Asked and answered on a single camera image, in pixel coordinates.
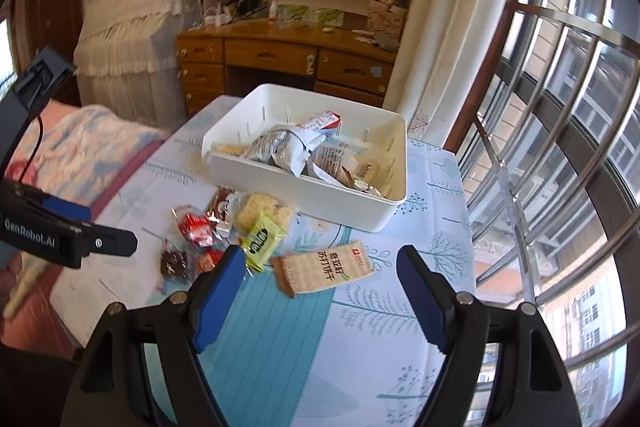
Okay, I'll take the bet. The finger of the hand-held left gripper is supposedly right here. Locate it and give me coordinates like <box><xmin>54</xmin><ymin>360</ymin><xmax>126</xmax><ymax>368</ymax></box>
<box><xmin>80</xmin><ymin>221</ymin><xmax>139</xmax><ymax>258</ymax></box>

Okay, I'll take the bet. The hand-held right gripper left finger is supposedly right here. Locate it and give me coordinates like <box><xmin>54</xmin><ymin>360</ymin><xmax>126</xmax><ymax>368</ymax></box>
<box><xmin>60</xmin><ymin>245</ymin><xmax>247</xmax><ymax>427</ymax></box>

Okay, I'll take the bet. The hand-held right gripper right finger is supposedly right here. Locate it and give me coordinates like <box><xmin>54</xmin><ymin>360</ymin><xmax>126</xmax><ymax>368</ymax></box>
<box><xmin>396</xmin><ymin>245</ymin><xmax>583</xmax><ymax>427</ymax></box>

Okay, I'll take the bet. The reddish candy clear packet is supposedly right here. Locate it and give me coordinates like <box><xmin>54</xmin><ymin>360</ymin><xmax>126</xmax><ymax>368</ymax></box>
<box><xmin>197</xmin><ymin>247</ymin><xmax>228</xmax><ymax>275</ymax></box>

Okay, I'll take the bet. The dark speckled candy packet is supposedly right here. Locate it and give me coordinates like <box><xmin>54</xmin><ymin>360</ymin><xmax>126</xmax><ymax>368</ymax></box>
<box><xmin>159</xmin><ymin>239</ymin><xmax>198</xmax><ymax>280</ymax></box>

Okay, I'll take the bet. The green snack packet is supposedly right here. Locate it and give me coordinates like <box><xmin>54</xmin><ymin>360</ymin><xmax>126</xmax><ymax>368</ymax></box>
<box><xmin>240</xmin><ymin>212</ymin><xmax>291</xmax><ymax>273</ymax></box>

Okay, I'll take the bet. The red candy packet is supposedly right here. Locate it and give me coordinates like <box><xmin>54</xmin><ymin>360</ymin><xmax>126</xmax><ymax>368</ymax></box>
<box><xmin>172</xmin><ymin>206</ymin><xmax>221</xmax><ymax>248</ymax></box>

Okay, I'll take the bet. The pale crumbly snack packet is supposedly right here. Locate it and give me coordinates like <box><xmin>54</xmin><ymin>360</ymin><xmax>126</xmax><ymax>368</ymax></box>
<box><xmin>234</xmin><ymin>192</ymin><xmax>296</xmax><ymax>233</ymax></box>
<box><xmin>211</xmin><ymin>142</ymin><xmax>251</xmax><ymax>158</ymax></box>

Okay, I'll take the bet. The beige cracker packet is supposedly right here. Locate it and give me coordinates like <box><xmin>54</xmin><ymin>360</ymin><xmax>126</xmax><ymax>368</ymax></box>
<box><xmin>270</xmin><ymin>239</ymin><xmax>377</xmax><ymax>299</ymax></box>

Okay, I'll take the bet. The white plastic bin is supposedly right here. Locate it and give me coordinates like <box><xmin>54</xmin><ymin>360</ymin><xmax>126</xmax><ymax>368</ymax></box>
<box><xmin>201</xmin><ymin>83</ymin><xmax>408</xmax><ymax>234</ymax></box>

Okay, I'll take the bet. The orange white oat bar packet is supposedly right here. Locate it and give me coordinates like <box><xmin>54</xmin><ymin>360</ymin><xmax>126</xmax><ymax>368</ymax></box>
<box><xmin>299</xmin><ymin>110</ymin><xmax>346</xmax><ymax>136</ymax></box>

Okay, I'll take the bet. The person's left hand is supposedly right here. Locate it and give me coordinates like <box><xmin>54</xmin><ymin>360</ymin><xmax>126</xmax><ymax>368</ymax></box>
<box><xmin>0</xmin><ymin>252</ymin><xmax>24</xmax><ymax>318</ymax></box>

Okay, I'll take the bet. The mauve bed sheet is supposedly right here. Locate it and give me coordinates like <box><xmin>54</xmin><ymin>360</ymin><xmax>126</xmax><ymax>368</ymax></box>
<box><xmin>92</xmin><ymin>139</ymin><xmax>168</xmax><ymax>233</ymax></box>

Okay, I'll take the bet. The pastel printed blanket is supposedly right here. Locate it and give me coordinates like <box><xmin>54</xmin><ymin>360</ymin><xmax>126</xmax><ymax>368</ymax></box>
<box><xmin>10</xmin><ymin>104</ymin><xmax>171</xmax><ymax>218</ymax></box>

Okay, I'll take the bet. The small cream sachet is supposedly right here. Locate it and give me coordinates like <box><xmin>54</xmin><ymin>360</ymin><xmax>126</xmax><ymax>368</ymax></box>
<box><xmin>350</xmin><ymin>157</ymin><xmax>392</xmax><ymax>182</ymax></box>

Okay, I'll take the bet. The silver crinkled snack packet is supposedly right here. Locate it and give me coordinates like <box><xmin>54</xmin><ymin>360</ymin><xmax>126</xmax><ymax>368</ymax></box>
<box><xmin>247</xmin><ymin>124</ymin><xmax>326</xmax><ymax>178</ymax></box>

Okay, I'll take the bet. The white lace-covered piano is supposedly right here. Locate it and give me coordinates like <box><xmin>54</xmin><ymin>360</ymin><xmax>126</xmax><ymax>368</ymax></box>
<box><xmin>74</xmin><ymin>0</ymin><xmax>201</xmax><ymax>130</ymax></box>

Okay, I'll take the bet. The brown wooden door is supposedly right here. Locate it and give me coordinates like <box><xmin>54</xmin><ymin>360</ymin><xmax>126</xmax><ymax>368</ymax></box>
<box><xmin>25</xmin><ymin>0</ymin><xmax>85</xmax><ymax>108</ymax></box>

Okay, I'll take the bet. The barred window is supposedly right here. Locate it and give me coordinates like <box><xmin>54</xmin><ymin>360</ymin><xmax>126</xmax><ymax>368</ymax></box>
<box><xmin>445</xmin><ymin>0</ymin><xmax>640</xmax><ymax>427</ymax></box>

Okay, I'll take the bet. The wooden desk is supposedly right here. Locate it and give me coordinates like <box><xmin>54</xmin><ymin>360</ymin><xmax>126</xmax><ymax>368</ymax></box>
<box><xmin>176</xmin><ymin>19</ymin><xmax>396</xmax><ymax>118</ymax></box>

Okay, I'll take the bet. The white power strip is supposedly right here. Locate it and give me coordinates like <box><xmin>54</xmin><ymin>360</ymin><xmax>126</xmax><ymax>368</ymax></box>
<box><xmin>202</xmin><ymin>6</ymin><xmax>235</xmax><ymax>28</ymax></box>

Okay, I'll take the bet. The grey cloth item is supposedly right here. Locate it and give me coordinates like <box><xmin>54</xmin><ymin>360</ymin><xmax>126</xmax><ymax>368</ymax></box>
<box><xmin>374</xmin><ymin>31</ymin><xmax>402</xmax><ymax>52</ymax></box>

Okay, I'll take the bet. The white curtain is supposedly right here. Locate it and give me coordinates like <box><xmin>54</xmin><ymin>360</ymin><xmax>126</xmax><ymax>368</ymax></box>
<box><xmin>382</xmin><ymin>0</ymin><xmax>531</xmax><ymax>148</ymax></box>

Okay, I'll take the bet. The patterned box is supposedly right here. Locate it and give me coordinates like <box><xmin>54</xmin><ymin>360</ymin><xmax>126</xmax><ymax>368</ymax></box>
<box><xmin>366</xmin><ymin>2</ymin><xmax>407</xmax><ymax>38</ymax></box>

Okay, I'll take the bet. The dark floral pouch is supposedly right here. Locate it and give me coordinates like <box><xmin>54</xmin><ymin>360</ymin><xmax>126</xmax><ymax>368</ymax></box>
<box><xmin>225</xmin><ymin>0</ymin><xmax>268</xmax><ymax>18</ymax></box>

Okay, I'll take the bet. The green leaf print panel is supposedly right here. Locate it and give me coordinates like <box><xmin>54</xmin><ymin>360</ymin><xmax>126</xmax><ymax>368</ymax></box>
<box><xmin>276</xmin><ymin>3</ymin><xmax>346</xmax><ymax>28</ymax></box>

